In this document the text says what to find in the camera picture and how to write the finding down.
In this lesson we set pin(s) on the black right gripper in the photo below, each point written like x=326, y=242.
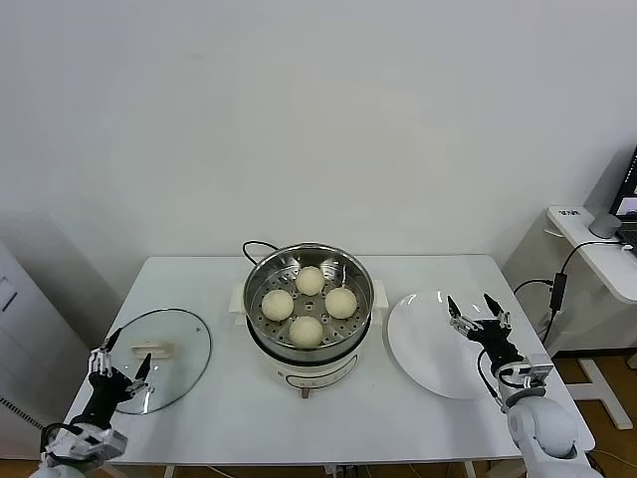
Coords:
x=497, y=348

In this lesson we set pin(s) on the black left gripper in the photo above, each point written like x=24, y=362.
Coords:
x=107, y=393

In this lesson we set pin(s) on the round white steamed baozi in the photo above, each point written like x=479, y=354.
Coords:
x=306, y=331
x=341, y=303
x=277, y=305
x=309, y=280

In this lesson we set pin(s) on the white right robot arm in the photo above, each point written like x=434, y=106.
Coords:
x=547, y=438

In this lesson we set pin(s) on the perforated steel steamer basket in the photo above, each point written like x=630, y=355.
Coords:
x=318, y=304

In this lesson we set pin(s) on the large white round plate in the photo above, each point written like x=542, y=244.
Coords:
x=423, y=348

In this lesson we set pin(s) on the round glass pot lid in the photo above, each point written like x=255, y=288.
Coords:
x=189, y=343

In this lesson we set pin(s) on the black power adapter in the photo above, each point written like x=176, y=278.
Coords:
x=557, y=290

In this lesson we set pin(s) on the white table leg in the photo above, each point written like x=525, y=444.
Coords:
x=471, y=471
x=169, y=471

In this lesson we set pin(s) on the white side desk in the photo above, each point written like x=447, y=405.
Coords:
x=594, y=269

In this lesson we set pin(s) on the grey round laptop stand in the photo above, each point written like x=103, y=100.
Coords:
x=604, y=225

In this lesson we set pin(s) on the white electric cooker base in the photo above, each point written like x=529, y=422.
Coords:
x=316, y=371

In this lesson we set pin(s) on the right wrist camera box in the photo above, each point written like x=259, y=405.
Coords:
x=535, y=371

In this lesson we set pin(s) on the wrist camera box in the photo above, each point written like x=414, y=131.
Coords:
x=535, y=371
x=94, y=440

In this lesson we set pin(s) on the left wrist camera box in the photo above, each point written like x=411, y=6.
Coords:
x=94, y=440

